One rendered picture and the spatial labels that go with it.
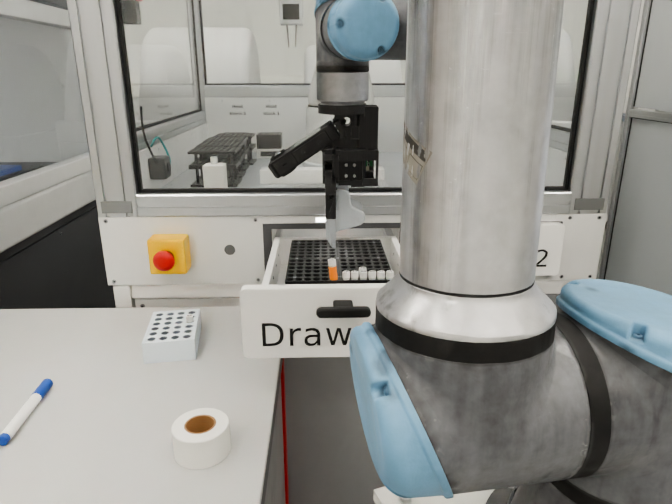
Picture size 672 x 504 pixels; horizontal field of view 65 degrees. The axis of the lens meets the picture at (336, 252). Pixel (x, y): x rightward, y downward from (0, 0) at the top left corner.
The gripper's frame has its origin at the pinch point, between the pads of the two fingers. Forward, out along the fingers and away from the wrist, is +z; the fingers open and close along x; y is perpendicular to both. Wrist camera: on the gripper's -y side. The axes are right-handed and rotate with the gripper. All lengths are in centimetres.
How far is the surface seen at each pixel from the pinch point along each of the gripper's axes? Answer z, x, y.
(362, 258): 7.6, 9.6, 6.1
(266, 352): 14.2, -11.2, -9.3
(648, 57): -26, 196, 160
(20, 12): -37, 73, -79
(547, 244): 9, 21, 44
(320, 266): 7.4, 5.6, -1.4
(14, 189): 5, 54, -79
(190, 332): 17.5, 1.3, -23.6
